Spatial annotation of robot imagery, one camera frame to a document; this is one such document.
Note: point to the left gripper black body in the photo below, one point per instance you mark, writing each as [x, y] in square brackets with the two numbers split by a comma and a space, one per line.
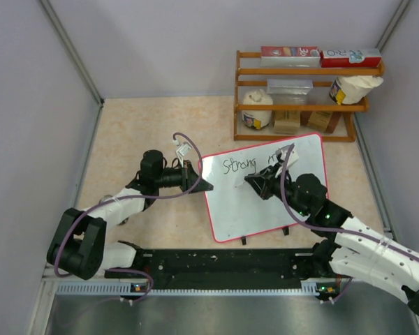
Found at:
[186, 184]

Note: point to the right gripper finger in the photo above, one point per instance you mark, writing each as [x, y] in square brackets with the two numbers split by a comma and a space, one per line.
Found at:
[265, 173]
[257, 183]

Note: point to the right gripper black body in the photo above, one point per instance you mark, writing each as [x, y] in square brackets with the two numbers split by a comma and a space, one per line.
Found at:
[274, 186]

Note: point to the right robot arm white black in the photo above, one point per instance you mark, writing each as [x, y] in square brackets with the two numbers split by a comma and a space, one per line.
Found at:
[358, 251]

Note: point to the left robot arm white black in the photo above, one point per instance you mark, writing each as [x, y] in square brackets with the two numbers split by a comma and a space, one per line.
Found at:
[78, 246]

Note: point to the brown cardboard box left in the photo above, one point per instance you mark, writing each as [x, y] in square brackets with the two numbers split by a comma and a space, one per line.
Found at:
[286, 122]

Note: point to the brown cardboard box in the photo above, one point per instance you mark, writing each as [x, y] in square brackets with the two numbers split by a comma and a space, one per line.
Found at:
[286, 122]
[324, 121]

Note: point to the white flour bag lower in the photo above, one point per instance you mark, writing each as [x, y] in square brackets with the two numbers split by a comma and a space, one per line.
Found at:
[255, 118]

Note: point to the white flour bag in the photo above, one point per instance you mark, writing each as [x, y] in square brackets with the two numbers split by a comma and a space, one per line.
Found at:
[349, 90]
[255, 118]

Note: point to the wooden shelf rack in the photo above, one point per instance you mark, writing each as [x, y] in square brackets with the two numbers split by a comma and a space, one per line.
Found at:
[247, 79]

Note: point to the brown cardboard box right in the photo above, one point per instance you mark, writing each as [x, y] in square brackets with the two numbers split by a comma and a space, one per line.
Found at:
[324, 121]

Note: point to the clear plastic container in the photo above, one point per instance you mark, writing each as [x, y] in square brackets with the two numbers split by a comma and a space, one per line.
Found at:
[289, 92]

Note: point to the white flour bag upper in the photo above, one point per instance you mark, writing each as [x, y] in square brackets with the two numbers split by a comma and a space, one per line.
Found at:
[349, 90]

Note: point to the red foil box left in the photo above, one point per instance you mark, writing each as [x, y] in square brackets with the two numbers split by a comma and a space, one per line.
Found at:
[290, 56]

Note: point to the red white box right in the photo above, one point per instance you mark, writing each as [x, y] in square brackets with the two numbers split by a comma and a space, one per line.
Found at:
[346, 58]

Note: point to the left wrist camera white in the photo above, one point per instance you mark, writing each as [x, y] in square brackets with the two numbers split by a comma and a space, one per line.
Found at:
[182, 149]

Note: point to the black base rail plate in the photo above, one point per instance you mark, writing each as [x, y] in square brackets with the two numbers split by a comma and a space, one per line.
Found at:
[232, 269]

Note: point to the grey slotted cable duct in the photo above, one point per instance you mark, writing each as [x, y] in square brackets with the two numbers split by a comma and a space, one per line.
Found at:
[102, 288]

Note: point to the aluminium frame post left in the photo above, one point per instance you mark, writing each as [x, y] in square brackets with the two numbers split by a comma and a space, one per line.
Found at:
[70, 50]

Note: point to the aluminium frame post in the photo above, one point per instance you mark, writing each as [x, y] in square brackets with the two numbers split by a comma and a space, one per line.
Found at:
[70, 50]
[396, 18]

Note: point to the aluminium frame post right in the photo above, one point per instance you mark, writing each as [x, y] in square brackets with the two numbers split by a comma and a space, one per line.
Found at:
[396, 18]

